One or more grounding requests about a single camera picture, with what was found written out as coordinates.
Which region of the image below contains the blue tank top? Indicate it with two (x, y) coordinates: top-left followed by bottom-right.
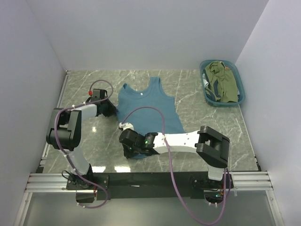
(117, 77), (185, 135)

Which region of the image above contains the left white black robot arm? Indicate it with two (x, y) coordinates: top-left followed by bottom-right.
(46, 89), (117, 189)

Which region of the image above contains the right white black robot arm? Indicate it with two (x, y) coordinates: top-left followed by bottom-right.
(119, 123), (230, 188)

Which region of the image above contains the olive green tank top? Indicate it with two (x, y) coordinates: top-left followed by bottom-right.
(202, 61), (238, 103)

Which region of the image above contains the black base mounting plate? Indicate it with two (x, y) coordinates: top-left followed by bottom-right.
(67, 171), (233, 201)

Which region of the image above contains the dark blue garment in basket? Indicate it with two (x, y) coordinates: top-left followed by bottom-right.
(202, 73), (221, 102)

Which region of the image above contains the teal plastic laundry basket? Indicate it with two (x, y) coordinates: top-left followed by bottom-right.
(199, 60), (246, 107)

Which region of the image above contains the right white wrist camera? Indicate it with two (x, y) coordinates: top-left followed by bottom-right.
(119, 122), (134, 131)

